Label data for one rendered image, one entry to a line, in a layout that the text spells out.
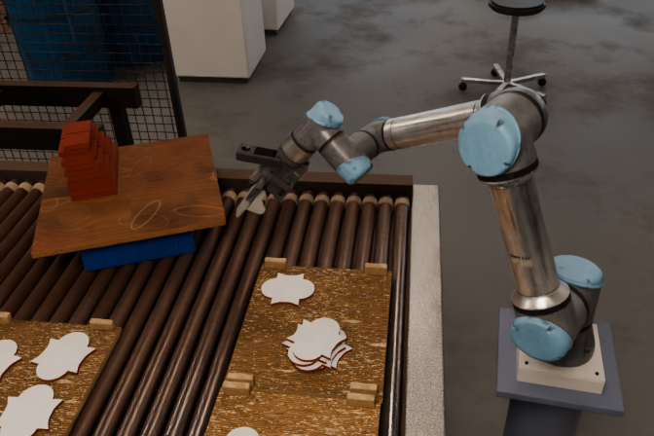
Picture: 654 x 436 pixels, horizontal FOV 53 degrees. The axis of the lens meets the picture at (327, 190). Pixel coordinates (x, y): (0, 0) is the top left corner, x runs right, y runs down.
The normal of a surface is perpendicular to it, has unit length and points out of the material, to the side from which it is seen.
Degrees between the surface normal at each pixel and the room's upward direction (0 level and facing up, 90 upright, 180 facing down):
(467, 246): 0
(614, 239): 0
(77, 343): 0
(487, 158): 80
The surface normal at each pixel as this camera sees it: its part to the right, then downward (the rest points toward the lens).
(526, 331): -0.55, 0.54
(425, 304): -0.04, -0.83
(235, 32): -0.14, 0.56
